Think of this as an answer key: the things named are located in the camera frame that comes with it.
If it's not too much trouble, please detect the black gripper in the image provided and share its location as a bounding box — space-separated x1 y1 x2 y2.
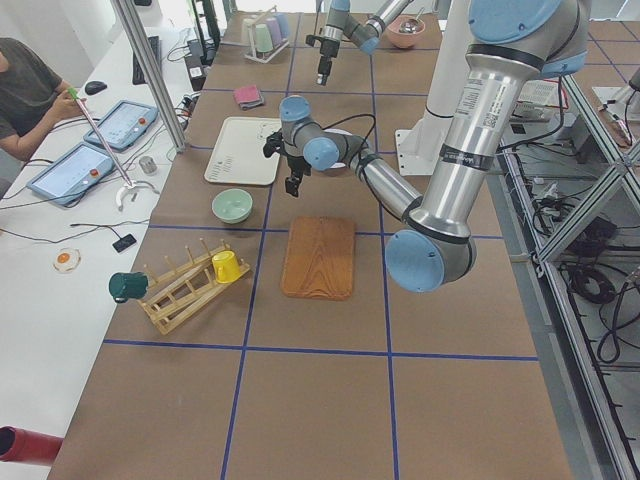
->
285 155 311 198
316 38 339 85

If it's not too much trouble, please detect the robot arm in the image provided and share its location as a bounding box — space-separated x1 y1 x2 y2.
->
279 1 591 292
305 0 412 86

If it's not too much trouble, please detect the cream bear serving tray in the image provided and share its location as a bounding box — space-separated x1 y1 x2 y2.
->
203 116 281 186

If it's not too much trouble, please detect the light green bowl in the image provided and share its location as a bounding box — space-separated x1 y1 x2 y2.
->
211 188 253 224

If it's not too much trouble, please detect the light green cup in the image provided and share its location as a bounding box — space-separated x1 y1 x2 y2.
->
254 24 273 55

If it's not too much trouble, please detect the clear acrylic cup rack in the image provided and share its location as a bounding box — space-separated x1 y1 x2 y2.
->
241 6 291 64

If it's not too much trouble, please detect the light blue cup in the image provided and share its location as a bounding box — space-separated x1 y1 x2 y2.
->
274 12 290 39

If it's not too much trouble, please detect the lavender cup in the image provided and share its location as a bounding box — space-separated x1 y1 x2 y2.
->
265 16 282 47

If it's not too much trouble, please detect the pink folded cloth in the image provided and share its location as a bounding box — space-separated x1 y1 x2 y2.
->
233 85 262 104

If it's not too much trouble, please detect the wooden cutting board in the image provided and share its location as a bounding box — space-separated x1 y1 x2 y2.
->
281 216 355 301

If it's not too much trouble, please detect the cream cup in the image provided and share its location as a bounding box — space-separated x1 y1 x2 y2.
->
241 17 255 45

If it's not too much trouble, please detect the pink bowl with spoon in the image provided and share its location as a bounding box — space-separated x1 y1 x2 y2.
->
385 15 426 49

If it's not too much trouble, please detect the yellow mug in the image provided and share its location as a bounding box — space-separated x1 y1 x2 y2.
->
212 250 241 284

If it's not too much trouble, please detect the wooden mug drying rack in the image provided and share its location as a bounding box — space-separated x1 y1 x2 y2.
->
136 238 251 335

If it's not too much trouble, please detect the black device on desk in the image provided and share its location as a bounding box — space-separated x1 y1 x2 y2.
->
112 234 137 253

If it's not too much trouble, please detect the far teach pendant tablet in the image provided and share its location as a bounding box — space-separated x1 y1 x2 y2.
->
97 100 159 152

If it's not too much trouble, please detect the teach pendant tablet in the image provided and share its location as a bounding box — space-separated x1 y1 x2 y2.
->
97 100 159 152
27 142 114 206

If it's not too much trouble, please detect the black keyboard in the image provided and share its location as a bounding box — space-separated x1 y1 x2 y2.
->
131 34 162 86

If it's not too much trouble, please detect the dark green mug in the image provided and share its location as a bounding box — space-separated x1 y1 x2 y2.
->
108 272 149 303

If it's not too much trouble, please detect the near teach pendant tablet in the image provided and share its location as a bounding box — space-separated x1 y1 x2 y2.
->
27 142 114 206

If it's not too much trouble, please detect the black computer mouse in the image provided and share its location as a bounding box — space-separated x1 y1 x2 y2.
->
84 80 108 96

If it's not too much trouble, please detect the pink rod on stand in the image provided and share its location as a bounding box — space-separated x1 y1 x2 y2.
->
67 87 160 211

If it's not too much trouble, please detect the fried egg toy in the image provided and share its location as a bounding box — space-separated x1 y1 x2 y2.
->
53 248 81 273

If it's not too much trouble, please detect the seated person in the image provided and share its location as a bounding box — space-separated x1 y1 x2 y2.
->
1 38 82 162

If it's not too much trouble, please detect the red cylinder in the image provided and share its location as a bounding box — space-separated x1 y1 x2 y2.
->
1 426 63 466

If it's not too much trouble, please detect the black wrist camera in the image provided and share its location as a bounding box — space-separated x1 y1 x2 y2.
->
305 34 322 47
263 131 284 158

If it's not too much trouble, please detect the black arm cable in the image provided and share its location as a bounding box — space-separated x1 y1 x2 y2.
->
322 113 377 166

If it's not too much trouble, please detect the grey aluminium frame post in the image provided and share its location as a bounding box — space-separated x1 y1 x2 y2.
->
111 0 186 153

